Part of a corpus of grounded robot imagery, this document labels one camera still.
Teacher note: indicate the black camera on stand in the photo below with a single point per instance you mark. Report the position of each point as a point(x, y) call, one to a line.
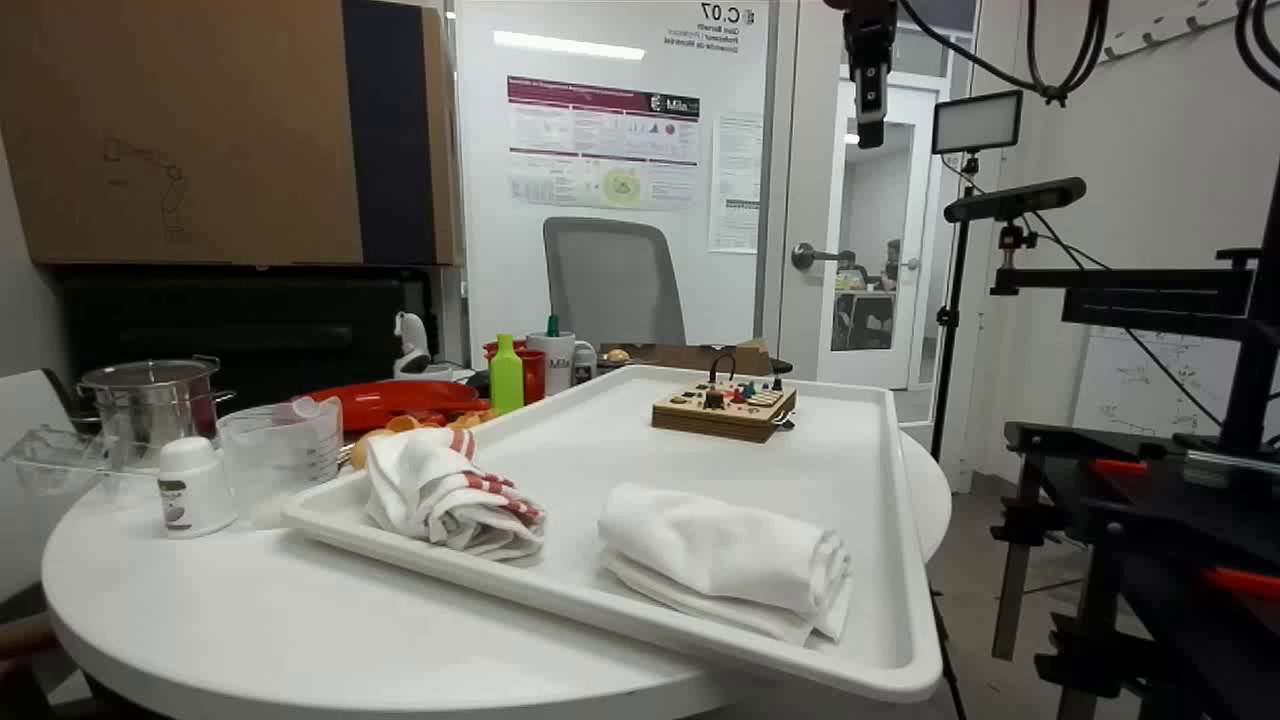
point(1016, 203)

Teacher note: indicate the white mug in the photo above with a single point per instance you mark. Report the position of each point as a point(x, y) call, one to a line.
point(565, 357)

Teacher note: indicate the large white tray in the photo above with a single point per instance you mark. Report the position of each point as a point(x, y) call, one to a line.
point(833, 464)

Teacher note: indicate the wooden busy board toy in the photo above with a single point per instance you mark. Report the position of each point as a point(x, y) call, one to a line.
point(728, 404)

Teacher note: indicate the clear plastic measuring cup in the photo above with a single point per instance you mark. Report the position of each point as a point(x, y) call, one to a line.
point(275, 451)

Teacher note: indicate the black metal frame stand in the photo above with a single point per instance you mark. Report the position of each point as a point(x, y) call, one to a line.
point(1182, 533)

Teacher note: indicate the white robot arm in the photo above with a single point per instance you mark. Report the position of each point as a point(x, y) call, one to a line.
point(868, 33)

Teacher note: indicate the clear glass bowl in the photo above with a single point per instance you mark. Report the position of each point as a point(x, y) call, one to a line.
point(58, 460)

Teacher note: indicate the small white pill bottle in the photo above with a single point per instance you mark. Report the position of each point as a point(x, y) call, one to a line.
point(195, 490)

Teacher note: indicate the wall poster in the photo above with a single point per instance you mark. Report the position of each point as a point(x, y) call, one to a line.
point(588, 147)

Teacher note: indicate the large cardboard box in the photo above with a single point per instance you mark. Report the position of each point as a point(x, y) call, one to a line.
point(229, 133)

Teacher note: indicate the red striped white towel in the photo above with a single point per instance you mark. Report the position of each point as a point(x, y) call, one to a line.
point(426, 485)

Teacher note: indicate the green squeeze bottle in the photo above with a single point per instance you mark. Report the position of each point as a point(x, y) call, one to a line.
point(506, 368)

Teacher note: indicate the led light panel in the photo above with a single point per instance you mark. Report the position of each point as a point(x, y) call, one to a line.
point(976, 121)

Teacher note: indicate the red plastic bowl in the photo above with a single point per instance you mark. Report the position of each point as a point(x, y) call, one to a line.
point(378, 400)

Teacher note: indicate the grey office chair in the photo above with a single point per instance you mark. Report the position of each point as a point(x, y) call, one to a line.
point(613, 283)

